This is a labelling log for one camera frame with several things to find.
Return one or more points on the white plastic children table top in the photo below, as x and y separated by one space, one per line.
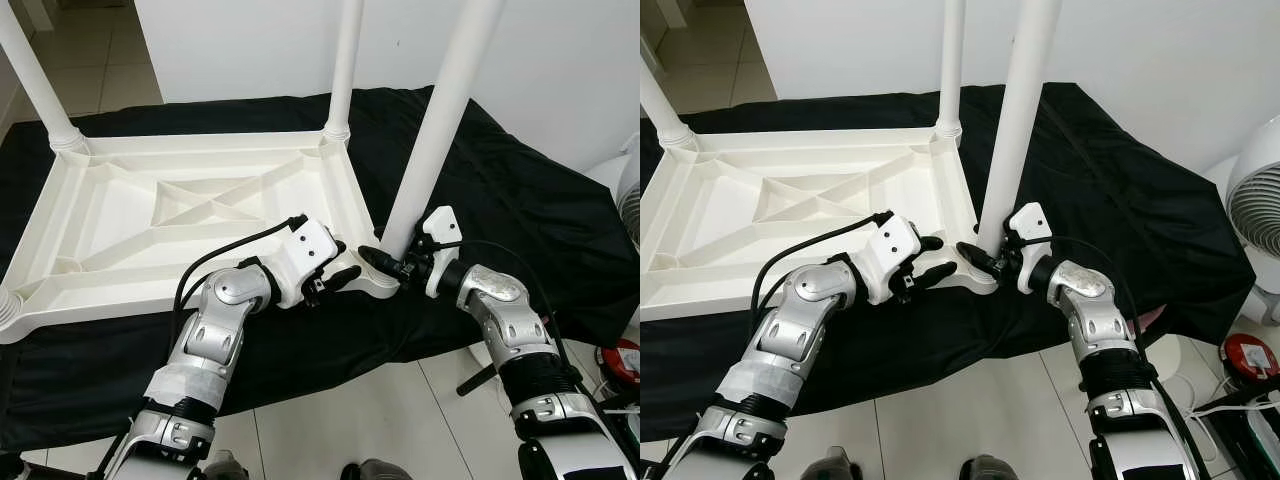
720 215
100 220

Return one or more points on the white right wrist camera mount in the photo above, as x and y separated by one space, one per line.
440 225
1030 220

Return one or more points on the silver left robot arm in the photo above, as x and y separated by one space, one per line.
215 330
790 330

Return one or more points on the black metal table leg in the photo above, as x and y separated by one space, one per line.
478 380

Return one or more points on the white round fan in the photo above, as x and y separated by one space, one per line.
628 200
1255 210

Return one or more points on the grey robot foot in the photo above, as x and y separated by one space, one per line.
375 470
990 469
825 467
226 468

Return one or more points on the grey right robot foot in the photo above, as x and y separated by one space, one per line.
990 469
375 470

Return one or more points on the grey left robot foot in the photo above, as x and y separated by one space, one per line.
226 468
825 467

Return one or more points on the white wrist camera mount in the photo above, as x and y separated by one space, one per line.
440 225
305 245
1030 220
890 240

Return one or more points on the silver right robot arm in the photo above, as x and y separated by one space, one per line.
500 300
1085 295

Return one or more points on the white round floor base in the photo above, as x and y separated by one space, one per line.
1185 362

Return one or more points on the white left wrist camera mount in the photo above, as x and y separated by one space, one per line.
305 245
890 240

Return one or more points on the red round canister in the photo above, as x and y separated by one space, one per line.
625 362
1248 357

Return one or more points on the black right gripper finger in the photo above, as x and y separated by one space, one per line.
975 256
380 260

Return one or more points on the pink stool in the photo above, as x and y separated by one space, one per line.
1150 318

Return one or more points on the black table cloth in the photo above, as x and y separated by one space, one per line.
1150 200
540 200

